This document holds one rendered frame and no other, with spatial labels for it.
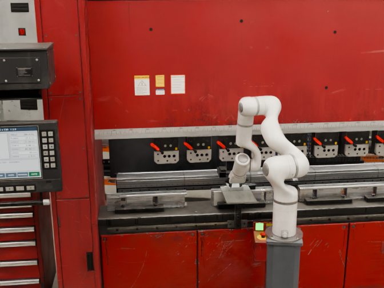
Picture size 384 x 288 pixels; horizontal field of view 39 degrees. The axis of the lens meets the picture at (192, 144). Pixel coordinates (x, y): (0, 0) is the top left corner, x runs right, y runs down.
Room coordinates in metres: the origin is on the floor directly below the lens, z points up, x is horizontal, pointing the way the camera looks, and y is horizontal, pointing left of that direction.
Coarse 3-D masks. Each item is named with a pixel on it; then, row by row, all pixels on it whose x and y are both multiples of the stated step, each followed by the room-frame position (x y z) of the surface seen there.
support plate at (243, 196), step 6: (222, 186) 3.20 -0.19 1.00; (246, 186) 3.20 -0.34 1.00; (222, 192) 3.11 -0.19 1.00; (228, 192) 3.11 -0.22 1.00; (234, 192) 3.11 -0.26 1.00; (240, 192) 3.11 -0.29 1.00; (246, 192) 3.11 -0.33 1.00; (228, 198) 3.01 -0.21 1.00; (234, 198) 3.01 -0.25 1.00; (240, 198) 3.01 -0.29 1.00; (246, 198) 3.01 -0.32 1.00; (252, 198) 3.00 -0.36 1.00
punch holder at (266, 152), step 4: (252, 136) 3.20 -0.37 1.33; (256, 136) 3.20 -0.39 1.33; (260, 136) 3.21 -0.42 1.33; (252, 140) 3.20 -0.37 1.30; (256, 140) 3.20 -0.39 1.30; (260, 140) 3.21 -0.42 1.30; (264, 140) 3.21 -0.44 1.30; (260, 144) 3.21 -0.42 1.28; (264, 144) 3.21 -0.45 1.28; (264, 148) 3.21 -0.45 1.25; (268, 148) 3.21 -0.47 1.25; (252, 152) 3.20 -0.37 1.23; (264, 152) 3.21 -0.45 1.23; (268, 152) 3.21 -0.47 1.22; (272, 152) 3.21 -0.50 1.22; (252, 156) 3.20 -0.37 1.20; (264, 156) 3.21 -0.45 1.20; (268, 156) 3.21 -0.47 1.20; (272, 156) 3.21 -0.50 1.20
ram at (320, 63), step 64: (128, 0) 3.15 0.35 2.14; (192, 0) 3.17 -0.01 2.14; (256, 0) 3.20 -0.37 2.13; (320, 0) 3.24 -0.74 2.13; (128, 64) 3.13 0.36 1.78; (192, 64) 3.16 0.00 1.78; (256, 64) 3.20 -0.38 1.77; (320, 64) 3.24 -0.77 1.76; (128, 128) 3.13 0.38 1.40; (320, 128) 3.25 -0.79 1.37
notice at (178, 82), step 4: (172, 76) 3.15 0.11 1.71; (176, 76) 3.15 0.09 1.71; (180, 76) 3.16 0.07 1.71; (184, 76) 3.16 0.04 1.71; (172, 80) 3.15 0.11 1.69; (176, 80) 3.15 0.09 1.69; (180, 80) 3.16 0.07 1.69; (184, 80) 3.16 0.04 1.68; (172, 84) 3.15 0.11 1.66; (176, 84) 3.15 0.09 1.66; (180, 84) 3.16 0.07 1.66; (184, 84) 3.16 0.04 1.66; (172, 88) 3.15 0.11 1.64; (176, 88) 3.15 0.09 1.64; (180, 88) 3.16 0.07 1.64; (184, 88) 3.16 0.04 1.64; (172, 92) 3.15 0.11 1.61; (176, 92) 3.15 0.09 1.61; (180, 92) 3.16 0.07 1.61; (184, 92) 3.16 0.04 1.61
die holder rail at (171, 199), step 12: (132, 192) 3.19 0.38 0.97; (144, 192) 3.19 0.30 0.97; (156, 192) 3.19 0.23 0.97; (168, 192) 3.20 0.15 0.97; (180, 192) 3.19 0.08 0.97; (108, 204) 3.12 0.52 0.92; (120, 204) 3.13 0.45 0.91; (132, 204) 3.14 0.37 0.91; (144, 204) 3.15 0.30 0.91; (168, 204) 3.16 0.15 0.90; (180, 204) 3.17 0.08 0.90
